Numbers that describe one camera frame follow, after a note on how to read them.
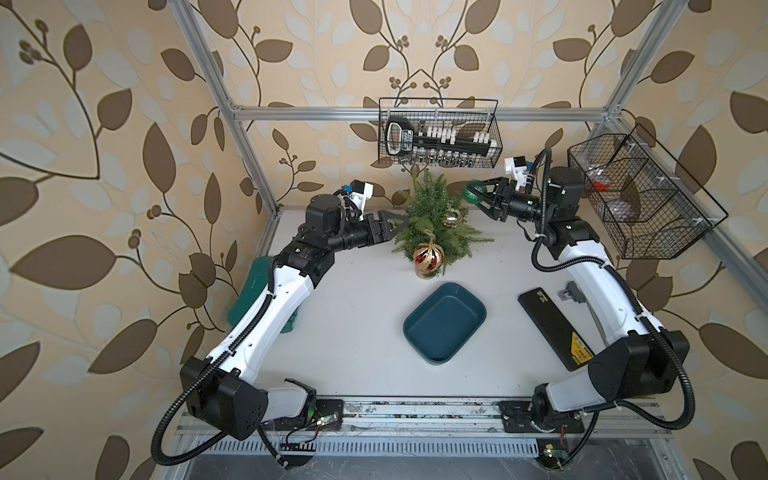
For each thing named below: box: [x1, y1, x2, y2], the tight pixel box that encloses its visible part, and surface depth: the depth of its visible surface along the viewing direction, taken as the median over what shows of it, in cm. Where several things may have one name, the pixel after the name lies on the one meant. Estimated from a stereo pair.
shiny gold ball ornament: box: [443, 207, 462, 229], surface depth 77 cm
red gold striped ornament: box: [414, 243, 444, 280], surface depth 71 cm
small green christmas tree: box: [392, 171, 495, 263], surface depth 77 cm
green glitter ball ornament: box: [463, 179, 488, 205], surface depth 68 cm
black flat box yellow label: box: [518, 287, 595, 372], surface depth 93 cm
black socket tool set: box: [385, 117, 497, 160], surface depth 86 cm
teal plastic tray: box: [403, 282, 487, 365], surface depth 93 cm
